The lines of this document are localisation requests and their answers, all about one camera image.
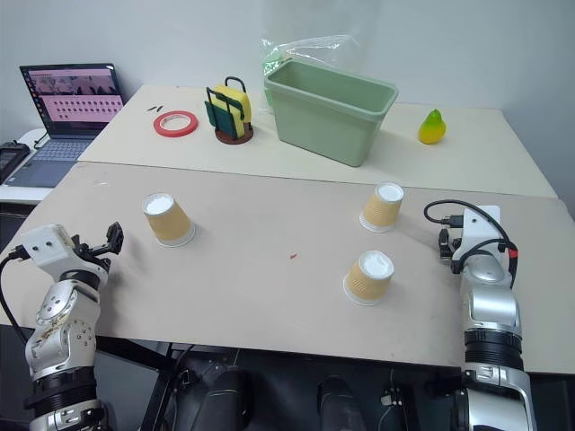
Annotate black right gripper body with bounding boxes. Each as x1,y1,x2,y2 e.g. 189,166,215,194
447,236,466,276

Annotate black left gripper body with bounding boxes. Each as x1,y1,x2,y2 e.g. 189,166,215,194
69,233,112,273

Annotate brown ribbed paper cup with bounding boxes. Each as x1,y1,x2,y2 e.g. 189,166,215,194
141,192,198,248
342,250,395,307
358,181,405,233

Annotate yellow green toy pear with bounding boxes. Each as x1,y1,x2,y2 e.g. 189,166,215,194
418,109,448,145

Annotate grey open laptop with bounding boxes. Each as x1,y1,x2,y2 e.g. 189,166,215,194
3,62,126,189

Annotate red tape roll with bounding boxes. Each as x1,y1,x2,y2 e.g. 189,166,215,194
153,110,199,137

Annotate black handheld device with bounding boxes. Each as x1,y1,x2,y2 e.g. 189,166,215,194
0,139,31,184

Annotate dark green scouring pad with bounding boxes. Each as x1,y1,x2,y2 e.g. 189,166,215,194
204,100,239,136

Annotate green plastic bin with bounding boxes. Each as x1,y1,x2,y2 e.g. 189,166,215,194
263,59,400,168

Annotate yellow sponge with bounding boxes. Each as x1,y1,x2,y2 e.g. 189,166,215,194
210,84,254,136

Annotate dark rounded shape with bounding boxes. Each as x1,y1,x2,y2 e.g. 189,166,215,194
317,374,369,431
168,356,252,431

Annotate clear plastic bag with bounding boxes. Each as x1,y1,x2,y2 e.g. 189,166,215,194
259,33,360,111

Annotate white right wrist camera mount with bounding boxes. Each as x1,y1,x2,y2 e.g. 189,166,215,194
451,205,507,262

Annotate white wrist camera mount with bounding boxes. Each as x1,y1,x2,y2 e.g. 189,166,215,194
451,205,507,262
16,224,78,276

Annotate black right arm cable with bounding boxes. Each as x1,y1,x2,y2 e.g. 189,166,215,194
423,199,520,288

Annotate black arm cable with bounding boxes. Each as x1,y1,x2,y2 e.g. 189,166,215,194
423,199,520,288
0,245,29,347

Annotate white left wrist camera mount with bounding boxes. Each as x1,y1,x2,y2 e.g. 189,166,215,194
16,224,78,276

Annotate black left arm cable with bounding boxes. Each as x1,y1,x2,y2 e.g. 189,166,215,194
0,245,29,347

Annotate black table frame leg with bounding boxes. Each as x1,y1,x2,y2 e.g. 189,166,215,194
138,341,197,431

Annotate black wire sponge holder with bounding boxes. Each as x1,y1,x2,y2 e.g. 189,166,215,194
205,76,255,145

